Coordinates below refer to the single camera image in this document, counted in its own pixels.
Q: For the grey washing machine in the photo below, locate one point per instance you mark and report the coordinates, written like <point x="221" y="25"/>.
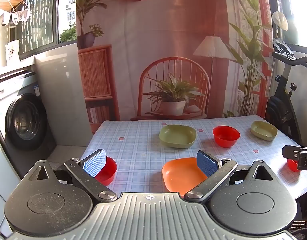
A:
<point x="23" y="120"/>

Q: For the blue plaid tablecloth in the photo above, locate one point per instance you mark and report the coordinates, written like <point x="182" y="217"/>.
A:
<point x="133" y="140"/>

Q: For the green square plate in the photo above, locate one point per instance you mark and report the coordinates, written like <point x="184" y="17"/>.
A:
<point x="177" y="136"/>

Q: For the black exercise bike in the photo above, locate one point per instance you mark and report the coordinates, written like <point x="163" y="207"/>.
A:
<point x="283" y="85"/>

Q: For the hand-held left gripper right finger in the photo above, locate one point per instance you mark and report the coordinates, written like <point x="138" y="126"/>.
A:
<point x="206" y="162"/>

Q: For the dark cloth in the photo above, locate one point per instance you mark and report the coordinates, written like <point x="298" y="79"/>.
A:
<point x="303" y="230"/>

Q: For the printed backdrop cloth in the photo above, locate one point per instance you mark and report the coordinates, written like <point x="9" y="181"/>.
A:
<point x="168" y="30"/>

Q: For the orange square plate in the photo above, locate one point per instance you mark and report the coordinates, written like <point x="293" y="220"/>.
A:
<point x="178" y="175"/>

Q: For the white bag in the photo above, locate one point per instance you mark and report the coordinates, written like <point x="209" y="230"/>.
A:
<point x="13" y="53"/>

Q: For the red plastic bowl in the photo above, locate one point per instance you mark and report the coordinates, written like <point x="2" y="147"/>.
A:
<point x="292" y="165"/>
<point x="226" y="136"/>
<point x="109" y="170"/>

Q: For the white cloth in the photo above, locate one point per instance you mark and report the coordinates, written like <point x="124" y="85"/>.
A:
<point x="280" y="20"/>

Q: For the small green bowl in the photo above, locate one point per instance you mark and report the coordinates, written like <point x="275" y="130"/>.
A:
<point x="264" y="130"/>

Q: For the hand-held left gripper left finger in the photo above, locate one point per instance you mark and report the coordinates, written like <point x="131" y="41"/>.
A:
<point x="94" y="163"/>

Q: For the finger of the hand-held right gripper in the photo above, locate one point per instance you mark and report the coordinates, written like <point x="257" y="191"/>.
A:
<point x="289" y="152"/>

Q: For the hanging white laundry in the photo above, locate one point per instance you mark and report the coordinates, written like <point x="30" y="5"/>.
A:
<point x="18" y="16"/>

